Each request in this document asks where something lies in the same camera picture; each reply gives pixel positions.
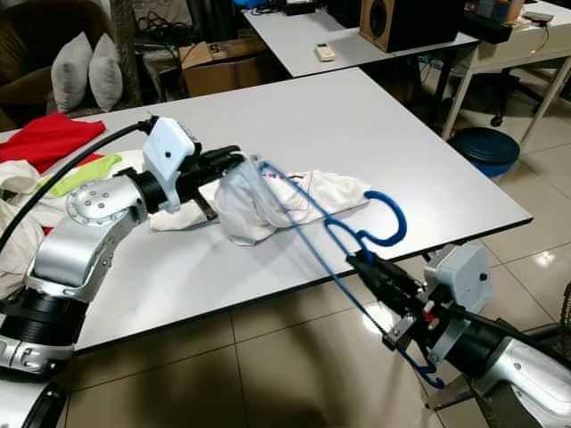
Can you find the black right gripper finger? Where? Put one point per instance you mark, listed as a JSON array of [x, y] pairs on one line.
[[391, 296], [388, 272]]

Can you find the white printed t-shirt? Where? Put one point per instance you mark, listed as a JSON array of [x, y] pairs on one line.
[[321, 192]]

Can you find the brown cardboard box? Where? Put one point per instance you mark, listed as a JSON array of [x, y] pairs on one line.
[[214, 76]]

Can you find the lime green cloth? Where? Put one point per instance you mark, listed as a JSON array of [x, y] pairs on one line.
[[85, 176]]

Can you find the grey pillow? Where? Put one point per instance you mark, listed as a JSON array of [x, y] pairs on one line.
[[107, 73], [71, 76]]

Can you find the small white desk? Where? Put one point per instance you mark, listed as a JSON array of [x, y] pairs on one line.
[[303, 40]]

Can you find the red crumpled garment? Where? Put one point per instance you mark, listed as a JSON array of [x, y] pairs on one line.
[[53, 138]]

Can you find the white remote control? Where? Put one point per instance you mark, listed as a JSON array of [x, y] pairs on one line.
[[326, 52]]

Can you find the large white table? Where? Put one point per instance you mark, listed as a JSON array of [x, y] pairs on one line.
[[366, 116]]

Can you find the dark teal round basin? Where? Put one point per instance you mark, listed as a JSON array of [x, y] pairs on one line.
[[486, 150]]

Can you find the brown armchair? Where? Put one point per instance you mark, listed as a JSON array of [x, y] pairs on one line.
[[36, 36]]

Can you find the black office chair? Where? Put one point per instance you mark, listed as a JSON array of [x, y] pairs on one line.
[[513, 98]]

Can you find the wooden black-front speaker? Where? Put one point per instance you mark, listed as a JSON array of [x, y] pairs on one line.
[[410, 22]]

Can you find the white desk with angled legs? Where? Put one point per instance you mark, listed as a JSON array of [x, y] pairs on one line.
[[526, 49]]

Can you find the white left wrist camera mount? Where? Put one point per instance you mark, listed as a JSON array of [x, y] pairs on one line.
[[169, 156]]

